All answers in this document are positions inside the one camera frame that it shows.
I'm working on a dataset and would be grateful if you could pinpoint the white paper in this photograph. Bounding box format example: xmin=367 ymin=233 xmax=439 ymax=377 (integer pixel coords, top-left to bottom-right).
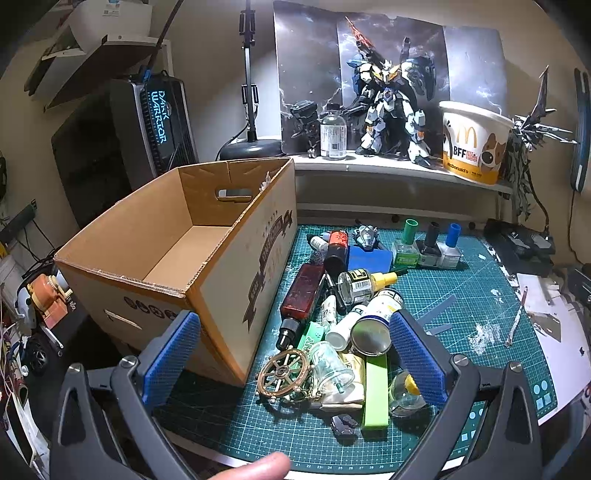
xmin=515 ymin=272 xmax=578 ymax=324

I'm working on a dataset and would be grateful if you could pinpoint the small black model part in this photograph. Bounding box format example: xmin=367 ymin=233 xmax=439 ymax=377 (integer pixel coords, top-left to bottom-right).
xmin=330 ymin=414 xmax=360 ymax=446

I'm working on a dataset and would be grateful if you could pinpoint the dog print paper bucket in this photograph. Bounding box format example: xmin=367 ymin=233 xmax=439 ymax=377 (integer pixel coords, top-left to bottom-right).
xmin=438 ymin=100 xmax=514 ymax=185

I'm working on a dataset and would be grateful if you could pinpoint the bronze ship wheel model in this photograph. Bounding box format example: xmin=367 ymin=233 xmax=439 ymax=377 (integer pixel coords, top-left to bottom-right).
xmin=256 ymin=348 xmax=311 ymax=402

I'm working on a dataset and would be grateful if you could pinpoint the metal file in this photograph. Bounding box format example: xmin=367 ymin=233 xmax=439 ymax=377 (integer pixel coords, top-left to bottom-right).
xmin=504 ymin=286 xmax=529 ymax=348

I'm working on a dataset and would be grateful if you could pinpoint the clear plastic cup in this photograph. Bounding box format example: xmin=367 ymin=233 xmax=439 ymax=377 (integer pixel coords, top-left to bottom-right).
xmin=308 ymin=340 xmax=355 ymax=398

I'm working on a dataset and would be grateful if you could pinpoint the white blue wall device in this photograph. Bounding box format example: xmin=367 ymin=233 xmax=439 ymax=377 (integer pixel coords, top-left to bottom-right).
xmin=570 ymin=68 xmax=591 ymax=192

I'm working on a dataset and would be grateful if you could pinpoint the orange white toy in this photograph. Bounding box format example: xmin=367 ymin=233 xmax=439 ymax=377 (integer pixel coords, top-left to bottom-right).
xmin=16 ymin=272 xmax=75 ymax=361

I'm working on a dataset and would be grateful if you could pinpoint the lightning wall poster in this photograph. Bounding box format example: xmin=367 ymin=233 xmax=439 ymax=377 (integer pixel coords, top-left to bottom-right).
xmin=272 ymin=0 xmax=509 ymax=155

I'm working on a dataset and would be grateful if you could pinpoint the person's left hand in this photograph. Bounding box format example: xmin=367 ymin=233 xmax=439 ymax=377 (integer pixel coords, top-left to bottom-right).
xmin=210 ymin=452 xmax=291 ymax=480

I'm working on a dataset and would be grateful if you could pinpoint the green box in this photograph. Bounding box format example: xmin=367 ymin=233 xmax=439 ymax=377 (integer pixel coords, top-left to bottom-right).
xmin=295 ymin=320 xmax=328 ymax=356

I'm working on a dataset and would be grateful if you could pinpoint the black power strip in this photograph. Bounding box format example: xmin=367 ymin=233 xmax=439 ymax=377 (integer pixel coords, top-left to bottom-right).
xmin=0 ymin=198 xmax=38 ymax=241

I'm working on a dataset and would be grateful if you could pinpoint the black winged model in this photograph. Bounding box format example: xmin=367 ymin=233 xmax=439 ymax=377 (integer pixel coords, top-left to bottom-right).
xmin=501 ymin=65 xmax=578 ymax=222

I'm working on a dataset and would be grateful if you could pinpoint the white blue robot model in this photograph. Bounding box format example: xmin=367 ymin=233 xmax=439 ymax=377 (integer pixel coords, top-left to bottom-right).
xmin=339 ymin=16 xmax=439 ymax=167

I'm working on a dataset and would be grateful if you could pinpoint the red brown bottle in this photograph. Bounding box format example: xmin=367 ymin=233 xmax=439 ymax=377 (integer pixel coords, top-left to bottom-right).
xmin=277 ymin=263 xmax=328 ymax=350

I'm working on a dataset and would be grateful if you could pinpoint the small dark robot figure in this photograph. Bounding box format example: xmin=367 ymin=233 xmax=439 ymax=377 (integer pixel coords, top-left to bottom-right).
xmin=290 ymin=100 xmax=321 ymax=158

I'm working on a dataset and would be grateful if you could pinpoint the black box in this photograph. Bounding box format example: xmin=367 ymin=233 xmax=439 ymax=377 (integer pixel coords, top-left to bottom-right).
xmin=482 ymin=217 xmax=557 ymax=278

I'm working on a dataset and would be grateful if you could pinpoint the white desk shelf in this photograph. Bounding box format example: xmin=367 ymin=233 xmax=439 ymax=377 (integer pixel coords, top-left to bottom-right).
xmin=288 ymin=152 xmax=515 ymax=222

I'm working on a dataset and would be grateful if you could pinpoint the cream paper packet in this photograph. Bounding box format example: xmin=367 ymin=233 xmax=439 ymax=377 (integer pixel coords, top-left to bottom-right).
xmin=321 ymin=351 xmax=366 ymax=411

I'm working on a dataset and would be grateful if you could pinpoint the green cap glass bottle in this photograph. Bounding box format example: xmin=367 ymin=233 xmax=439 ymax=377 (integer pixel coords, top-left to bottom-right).
xmin=392 ymin=219 xmax=420 ymax=271

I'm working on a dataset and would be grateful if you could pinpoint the white plastic bottle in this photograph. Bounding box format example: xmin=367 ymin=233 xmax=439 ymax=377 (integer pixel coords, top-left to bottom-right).
xmin=325 ymin=309 xmax=365 ymax=352

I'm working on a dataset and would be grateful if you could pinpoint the small clear jar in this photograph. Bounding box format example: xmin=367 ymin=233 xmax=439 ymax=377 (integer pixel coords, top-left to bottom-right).
xmin=389 ymin=373 xmax=428 ymax=418

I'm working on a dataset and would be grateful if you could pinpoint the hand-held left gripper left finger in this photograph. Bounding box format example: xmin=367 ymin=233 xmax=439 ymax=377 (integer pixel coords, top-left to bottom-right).
xmin=50 ymin=309 xmax=204 ymax=480

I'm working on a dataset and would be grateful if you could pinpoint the white printer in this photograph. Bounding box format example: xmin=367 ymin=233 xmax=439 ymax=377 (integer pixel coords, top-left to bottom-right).
xmin=41 ymin=0 xmax=153 ymax=58

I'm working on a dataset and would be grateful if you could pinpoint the black desk lamp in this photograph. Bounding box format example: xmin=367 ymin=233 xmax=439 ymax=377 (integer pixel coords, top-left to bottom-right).
xmin=218 ymin=0 xmax=283 ymax=162

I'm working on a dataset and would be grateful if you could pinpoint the blue sanding block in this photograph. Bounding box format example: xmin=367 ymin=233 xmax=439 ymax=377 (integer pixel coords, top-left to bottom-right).
xmin=347 ymin=244 xmax=393 ymax=274

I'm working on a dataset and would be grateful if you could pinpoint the black computer case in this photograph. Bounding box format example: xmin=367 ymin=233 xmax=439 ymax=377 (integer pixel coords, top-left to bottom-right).
xmin=51 ymin=76 xmax=199 ymax=217

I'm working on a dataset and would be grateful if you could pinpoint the clear bottle yellow cap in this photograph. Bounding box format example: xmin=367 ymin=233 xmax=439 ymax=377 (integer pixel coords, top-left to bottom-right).
xmin=337 ymin=270 xmax=399 ymax=305

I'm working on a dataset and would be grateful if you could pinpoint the clear glass bottle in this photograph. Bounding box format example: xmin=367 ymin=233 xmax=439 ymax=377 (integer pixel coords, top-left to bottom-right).
xmin=320 ymin=104 xmax=348 ymax=161

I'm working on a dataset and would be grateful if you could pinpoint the light green block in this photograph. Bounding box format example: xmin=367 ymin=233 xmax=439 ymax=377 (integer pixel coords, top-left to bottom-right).
xmin=361 ymin=355 xmax=391 ymax=432

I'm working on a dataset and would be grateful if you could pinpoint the black cap glass bottle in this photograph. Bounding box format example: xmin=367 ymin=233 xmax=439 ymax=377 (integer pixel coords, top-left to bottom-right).
xmin=416 ymin=222 xmax=443 ymax=268

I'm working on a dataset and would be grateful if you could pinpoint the white desktop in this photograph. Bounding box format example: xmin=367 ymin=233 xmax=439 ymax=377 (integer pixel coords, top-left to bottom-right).
xmin=88 ymin=222 xmax=591 ymax=480

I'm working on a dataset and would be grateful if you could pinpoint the wooden wall shelf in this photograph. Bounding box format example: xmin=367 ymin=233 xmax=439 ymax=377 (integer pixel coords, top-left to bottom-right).
xmin=23 ymin=37 xmax=171 ymax=112

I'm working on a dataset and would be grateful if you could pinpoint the blue cap glass bottle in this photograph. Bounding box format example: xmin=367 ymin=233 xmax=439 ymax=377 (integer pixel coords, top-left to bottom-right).
xmin=436 ymin=223 xmax=462 ymax=267

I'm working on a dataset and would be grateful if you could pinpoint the brown cardboard box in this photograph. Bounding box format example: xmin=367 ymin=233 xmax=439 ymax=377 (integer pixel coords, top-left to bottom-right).
xmin=54 ymin=157 xmax=298 ymax=388

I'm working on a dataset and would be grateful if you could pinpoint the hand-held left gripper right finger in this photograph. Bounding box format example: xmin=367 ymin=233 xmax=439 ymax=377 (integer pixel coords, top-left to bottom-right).
xmin=388 ymin=308 xmax=543 ymax=480

